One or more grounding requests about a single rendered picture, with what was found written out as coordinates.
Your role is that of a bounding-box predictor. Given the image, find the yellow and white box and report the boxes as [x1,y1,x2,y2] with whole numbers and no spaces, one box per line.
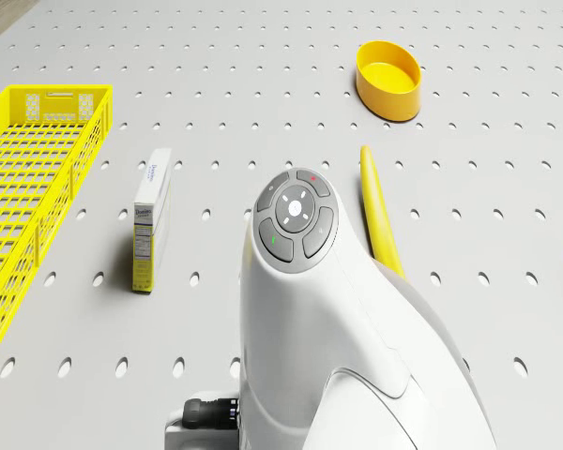
[130,147,175,295]

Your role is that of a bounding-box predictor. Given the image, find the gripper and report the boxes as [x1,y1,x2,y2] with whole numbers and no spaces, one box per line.
[163,396,242,450]

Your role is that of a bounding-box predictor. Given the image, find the yellow basket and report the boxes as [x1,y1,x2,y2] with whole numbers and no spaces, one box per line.
[0,83,114,376]

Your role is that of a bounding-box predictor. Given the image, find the yellow bowl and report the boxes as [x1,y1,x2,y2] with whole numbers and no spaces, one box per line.
[354,39,423,124]

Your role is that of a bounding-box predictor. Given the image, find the banana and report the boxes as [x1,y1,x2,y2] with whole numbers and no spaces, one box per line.
[358,144,407,281]

